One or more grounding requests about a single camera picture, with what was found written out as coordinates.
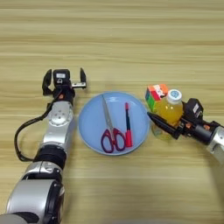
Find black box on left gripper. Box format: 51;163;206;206
52;68;72;88

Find colourful puzzle cube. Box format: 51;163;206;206
144;83;170;112

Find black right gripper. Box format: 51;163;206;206
147;111;221;145

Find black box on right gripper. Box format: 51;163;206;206
183;98;205;123

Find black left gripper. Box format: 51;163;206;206
41;67;88;106

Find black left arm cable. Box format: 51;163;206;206
13;95;64;163

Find orange juice bottle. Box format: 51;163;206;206
150;88;185;142

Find red and black marker pen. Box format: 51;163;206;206
124;101;134;148

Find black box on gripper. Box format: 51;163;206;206
52;68;72;88
183;98;205;123

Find light blue round plate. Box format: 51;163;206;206
78;91;151;157

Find red handled scissors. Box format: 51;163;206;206
100;94;127;154

